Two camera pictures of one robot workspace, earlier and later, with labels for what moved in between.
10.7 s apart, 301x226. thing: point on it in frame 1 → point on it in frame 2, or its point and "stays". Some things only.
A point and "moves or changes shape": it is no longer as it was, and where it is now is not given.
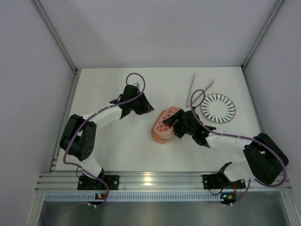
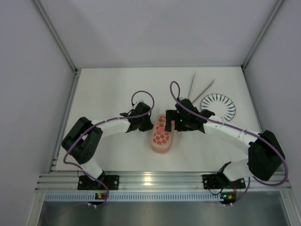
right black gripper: x=181 y=123 → x=176 y=121
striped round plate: x=218 y=108 stays
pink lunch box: x=162 y=133 moves or changes shape
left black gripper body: x=139 y=103 → x=145 y=125
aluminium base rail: x=144 y=181 stays
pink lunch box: x=158 y=139 → x=161 y=148
